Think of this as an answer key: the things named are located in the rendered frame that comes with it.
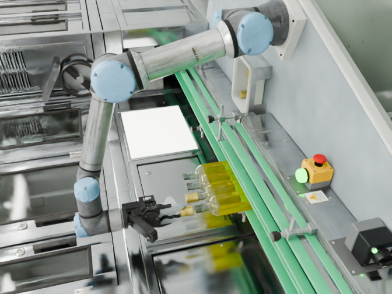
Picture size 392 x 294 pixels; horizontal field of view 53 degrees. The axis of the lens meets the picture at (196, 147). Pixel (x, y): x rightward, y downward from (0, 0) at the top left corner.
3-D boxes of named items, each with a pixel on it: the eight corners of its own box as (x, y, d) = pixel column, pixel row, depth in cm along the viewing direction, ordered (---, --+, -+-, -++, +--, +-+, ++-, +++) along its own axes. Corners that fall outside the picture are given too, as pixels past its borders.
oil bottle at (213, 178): (249, 176, 152) (197, 185, 148) (251, 165, 149) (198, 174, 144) (255, 185, 148) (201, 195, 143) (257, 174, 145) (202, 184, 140)
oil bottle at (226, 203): (261, 196, 144) (206, 206, 139) (263, 185, 140) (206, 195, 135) (268, 207, 139) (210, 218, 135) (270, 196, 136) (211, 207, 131)
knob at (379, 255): (384, 258, 98) (394, 269, 95) (369, 262, 97) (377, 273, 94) (390, 246, 95) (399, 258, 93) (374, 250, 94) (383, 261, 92)
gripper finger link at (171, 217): (182, 203, 139) (157, 205, 136) (186, 216, 134) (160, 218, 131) (181, 210, 140) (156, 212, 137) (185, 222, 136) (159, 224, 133)
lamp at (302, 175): (301, 175, 123) (292, 177, 123) (303, 164, 121) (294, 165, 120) (308, 185, 120) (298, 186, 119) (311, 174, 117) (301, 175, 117)
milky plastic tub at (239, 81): (248, 95, 175) (230, 97, 173) (254, 48, 162) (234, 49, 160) (264, 115, 162) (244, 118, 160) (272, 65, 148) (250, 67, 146)
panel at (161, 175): (180, 108, 216) (118, 115, 208) (179, 103, 214) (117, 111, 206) (236, 229, 146) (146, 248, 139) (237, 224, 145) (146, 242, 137)
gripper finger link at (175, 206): (181, 190, 134) (155, 198, 133) (185, 202, 130) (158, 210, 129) (182, 196, 136) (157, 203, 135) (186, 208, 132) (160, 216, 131)
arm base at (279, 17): (276, -11, 129) (248, -9, 127) (293, 19, 121) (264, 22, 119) (265, 25, 142) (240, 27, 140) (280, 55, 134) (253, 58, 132)
